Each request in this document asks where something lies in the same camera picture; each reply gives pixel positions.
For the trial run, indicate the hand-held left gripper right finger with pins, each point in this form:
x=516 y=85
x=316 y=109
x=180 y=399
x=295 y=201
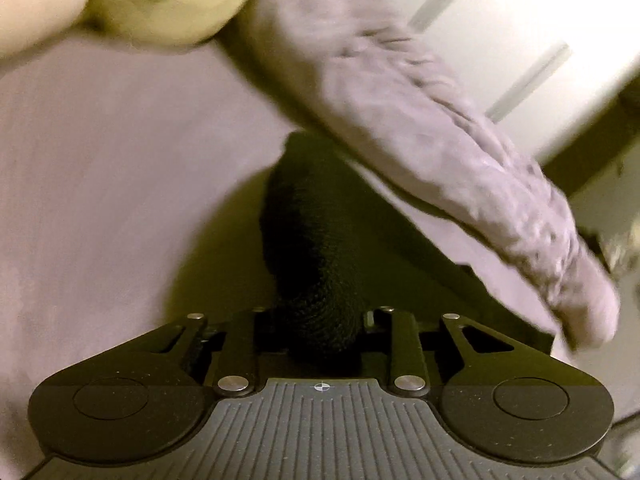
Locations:
x=402 y=345

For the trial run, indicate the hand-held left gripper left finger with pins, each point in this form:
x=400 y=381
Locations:
x=241 y=345

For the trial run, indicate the black knit sweater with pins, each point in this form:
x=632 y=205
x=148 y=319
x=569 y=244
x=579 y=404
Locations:
x=315 y=240

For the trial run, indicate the rolled pink blanket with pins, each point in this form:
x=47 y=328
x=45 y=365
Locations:
x=410 y=120

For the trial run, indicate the white wardrobe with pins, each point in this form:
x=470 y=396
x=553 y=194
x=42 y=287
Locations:
x=540 y=25

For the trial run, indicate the pink pillow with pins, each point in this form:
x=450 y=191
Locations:
x=35 y=0

